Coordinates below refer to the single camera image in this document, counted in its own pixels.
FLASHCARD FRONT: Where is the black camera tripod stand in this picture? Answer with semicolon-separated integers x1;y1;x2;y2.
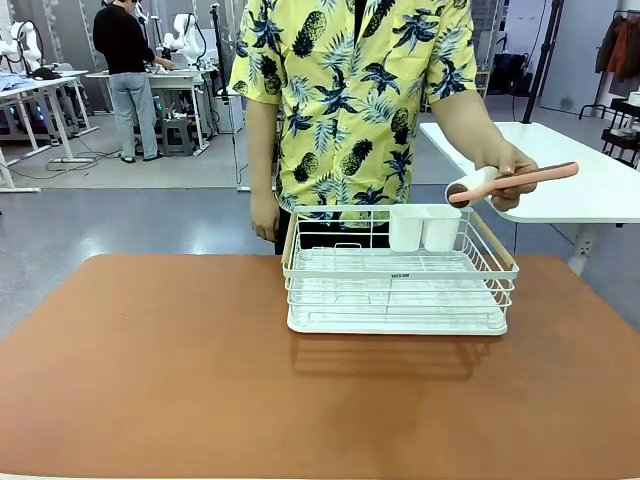
521;0;562;125

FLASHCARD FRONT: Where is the person's right forearm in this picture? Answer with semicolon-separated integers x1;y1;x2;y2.
245;96;284;197

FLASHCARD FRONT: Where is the white plastic cutlery holder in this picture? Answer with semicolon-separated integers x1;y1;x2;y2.
389;203;463;253

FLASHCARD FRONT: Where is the pink and white lint roller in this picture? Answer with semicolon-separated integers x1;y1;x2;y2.
445;161;580;209

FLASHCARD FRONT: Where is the yellow pineapple print shirt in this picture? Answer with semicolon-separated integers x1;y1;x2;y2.
228;0;478;229

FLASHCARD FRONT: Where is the person's left hand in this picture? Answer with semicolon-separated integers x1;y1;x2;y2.
472;141;540;213

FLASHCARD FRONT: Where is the white side table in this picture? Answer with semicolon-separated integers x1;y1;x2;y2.
418;121;640;277

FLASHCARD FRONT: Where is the person's right hand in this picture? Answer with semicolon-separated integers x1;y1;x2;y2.
250;192;282;245

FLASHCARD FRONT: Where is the white wire dish rack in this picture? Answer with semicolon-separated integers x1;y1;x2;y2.
281;204;520;337

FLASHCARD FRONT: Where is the person in black sweater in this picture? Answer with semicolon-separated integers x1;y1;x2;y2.
92;0;177;164

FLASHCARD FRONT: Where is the person's left forearm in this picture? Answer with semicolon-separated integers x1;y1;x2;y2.
429;94;501;169

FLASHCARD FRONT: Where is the black rolling utility cart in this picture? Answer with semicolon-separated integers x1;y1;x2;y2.
599;92;640;169

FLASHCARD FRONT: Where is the white workbench with blue cloth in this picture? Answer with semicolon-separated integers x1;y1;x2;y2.
0;69;100;194

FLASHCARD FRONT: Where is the black pole stand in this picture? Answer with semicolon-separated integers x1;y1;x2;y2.
209;2;232;135

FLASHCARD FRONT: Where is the clothes rack with jackets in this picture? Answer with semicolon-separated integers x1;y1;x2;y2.
578;8;640;121

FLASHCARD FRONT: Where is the grey step stool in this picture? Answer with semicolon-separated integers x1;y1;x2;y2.
160;117;194;157

